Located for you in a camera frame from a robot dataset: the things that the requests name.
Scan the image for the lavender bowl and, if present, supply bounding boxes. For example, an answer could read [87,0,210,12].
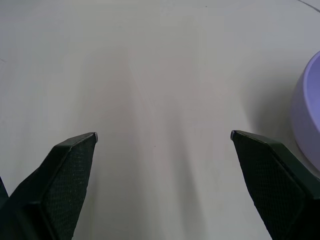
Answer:
[290,50,320,173]

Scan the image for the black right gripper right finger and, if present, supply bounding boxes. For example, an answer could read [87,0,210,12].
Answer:
[230,129,320,240]

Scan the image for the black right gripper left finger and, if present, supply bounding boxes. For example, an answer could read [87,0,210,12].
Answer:
[0,131,99,240]

